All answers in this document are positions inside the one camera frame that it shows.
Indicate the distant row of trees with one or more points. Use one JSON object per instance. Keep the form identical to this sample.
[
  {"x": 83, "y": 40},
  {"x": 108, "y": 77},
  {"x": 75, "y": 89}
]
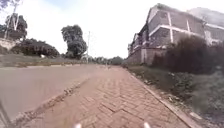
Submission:
[{"x": 113, "y": 60}]

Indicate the red brick path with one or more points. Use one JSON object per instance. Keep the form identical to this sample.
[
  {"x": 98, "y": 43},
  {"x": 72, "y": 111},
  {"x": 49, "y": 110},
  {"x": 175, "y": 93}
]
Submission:
[{"x": 113, "y": 100}]

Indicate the large dark tree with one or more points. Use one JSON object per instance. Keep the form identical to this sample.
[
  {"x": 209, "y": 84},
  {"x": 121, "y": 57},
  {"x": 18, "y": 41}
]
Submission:
[{"x": 74, "y": 40}]

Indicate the pale path edge kerb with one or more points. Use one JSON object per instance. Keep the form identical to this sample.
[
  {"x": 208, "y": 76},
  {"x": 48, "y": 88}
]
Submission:
[{"x": 166, "y": 105}]

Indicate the robot's own part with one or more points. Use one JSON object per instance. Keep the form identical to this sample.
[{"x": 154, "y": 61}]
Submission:
[
  {"x": 77, "y": 126},
  {"x": 146, "y": 125}
]

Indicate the brick building with pale bands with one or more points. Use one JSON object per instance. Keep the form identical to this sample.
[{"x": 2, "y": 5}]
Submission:
[{"x": 173, "y": 26}]

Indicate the grey kerb stones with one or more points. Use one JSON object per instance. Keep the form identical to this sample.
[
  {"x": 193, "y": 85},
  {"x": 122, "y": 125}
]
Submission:
[{"x": 50, "y": 102}]

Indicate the dark bushes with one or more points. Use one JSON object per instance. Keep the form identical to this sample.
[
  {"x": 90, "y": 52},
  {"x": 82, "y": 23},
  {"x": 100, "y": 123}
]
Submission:
[{"x": 36, "y": 48}]

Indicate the dark bush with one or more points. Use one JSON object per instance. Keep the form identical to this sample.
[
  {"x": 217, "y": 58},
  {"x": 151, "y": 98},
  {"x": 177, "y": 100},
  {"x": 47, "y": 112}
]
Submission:
[{"x": 190, "y": 55}]

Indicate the grey asphalt road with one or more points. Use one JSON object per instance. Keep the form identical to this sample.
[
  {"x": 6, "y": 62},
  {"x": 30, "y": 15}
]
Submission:
[{"x": 33, "y": 83}]

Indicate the grass verge beyond road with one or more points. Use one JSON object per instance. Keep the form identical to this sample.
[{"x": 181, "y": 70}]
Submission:
[{"x": 26, "y": 60}]

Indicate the tree behind pylon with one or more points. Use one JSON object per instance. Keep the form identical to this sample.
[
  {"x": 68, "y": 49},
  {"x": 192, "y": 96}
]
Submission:
[{"x": 20, "y": 25}]

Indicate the pale pylon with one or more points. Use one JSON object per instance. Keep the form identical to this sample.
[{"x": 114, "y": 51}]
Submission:
[{"x": 13, "y": 16}]

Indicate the grass verge beside wall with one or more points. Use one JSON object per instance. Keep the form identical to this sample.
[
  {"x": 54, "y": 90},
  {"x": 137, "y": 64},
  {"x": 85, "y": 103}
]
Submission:
[{"x": 186, "y": 91}]

